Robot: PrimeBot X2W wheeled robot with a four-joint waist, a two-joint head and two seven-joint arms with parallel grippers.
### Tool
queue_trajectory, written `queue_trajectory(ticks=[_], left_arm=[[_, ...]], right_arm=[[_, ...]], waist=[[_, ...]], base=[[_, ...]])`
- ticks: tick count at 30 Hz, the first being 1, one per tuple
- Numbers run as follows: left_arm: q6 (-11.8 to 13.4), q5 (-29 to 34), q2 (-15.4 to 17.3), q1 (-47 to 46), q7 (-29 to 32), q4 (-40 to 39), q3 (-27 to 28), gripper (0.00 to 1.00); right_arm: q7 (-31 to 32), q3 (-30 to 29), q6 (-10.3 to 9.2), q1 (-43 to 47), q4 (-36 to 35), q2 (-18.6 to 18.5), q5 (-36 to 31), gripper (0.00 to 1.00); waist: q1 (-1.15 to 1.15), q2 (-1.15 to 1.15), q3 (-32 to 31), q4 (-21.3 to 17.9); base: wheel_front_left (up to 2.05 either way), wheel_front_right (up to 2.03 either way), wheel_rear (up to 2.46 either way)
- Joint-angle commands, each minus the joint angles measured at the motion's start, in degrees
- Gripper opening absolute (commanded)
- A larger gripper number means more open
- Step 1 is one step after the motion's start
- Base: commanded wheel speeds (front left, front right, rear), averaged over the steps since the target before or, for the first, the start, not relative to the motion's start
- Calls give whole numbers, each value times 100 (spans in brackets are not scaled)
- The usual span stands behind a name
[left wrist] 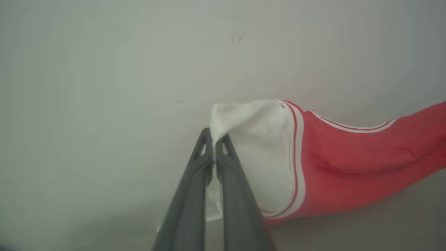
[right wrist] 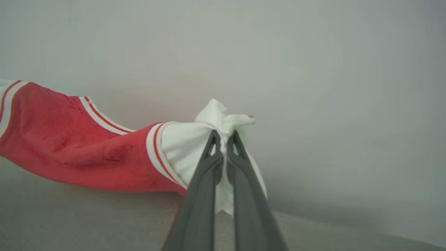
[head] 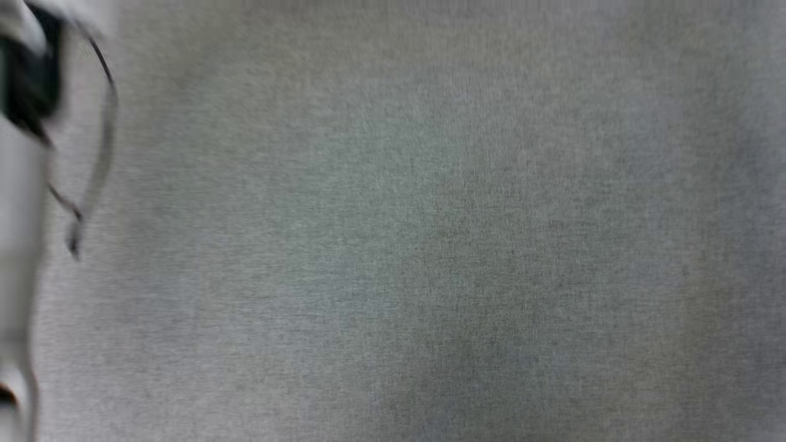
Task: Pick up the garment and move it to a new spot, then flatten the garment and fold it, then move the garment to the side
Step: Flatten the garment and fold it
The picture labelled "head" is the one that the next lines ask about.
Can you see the grey fabric sofa cushion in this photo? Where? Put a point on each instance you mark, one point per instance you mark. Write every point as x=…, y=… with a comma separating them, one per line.
x=430, y=233

